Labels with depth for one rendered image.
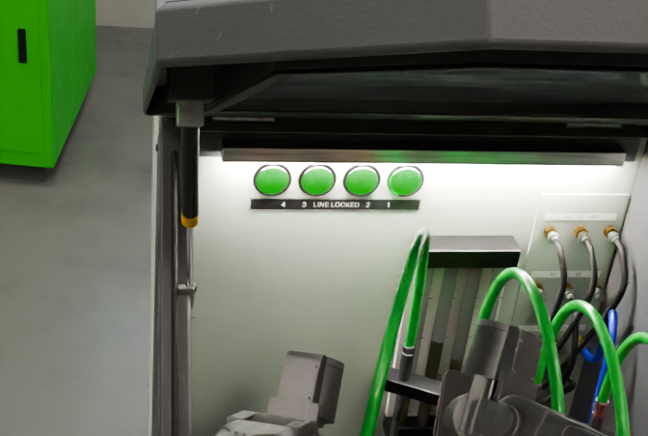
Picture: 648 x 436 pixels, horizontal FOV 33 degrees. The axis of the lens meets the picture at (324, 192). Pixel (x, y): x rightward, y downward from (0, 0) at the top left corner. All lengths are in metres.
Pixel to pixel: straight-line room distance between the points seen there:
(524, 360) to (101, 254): 2.68
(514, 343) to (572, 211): 0.49
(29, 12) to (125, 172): 0.74
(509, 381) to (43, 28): 2.84
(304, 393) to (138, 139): 3.35
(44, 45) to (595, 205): 2.51
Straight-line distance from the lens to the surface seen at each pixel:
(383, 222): 1.52
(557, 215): 1.58
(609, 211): 1.61
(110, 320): 3.41
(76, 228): 3.82
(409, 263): 1.23
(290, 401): 1.05
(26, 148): 3.97
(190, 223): 1.21
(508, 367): 1.12
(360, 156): 1.42
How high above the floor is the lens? 2.13
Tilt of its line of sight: 32 degrees down
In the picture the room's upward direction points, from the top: 6 degrees clockwise
